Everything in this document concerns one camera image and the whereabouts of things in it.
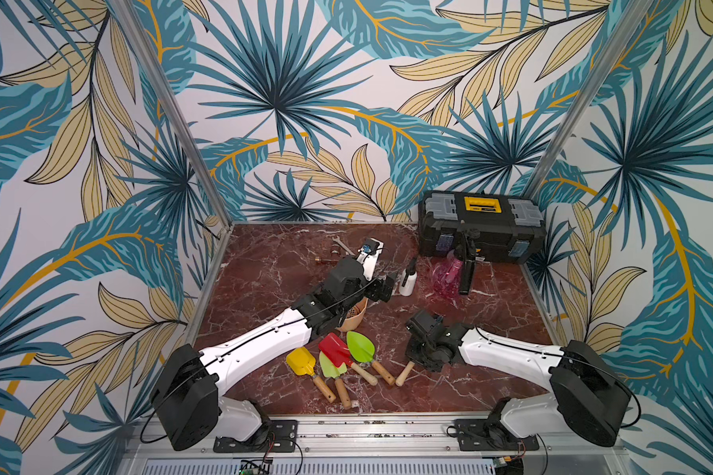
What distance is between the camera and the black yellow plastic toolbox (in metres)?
0.99

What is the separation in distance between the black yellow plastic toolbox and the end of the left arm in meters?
0.39

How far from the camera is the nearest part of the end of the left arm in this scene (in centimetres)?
68
